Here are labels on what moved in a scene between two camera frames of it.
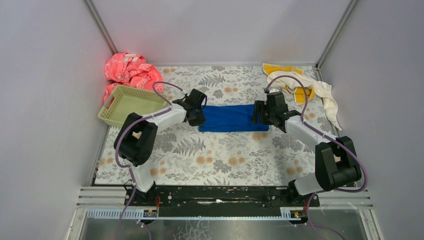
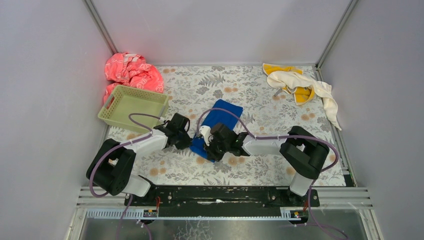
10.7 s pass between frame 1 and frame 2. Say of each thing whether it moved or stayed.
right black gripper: moved
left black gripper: moved
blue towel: moved
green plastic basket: stayed
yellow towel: stayed
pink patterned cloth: stayed
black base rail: stayed
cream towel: stayed
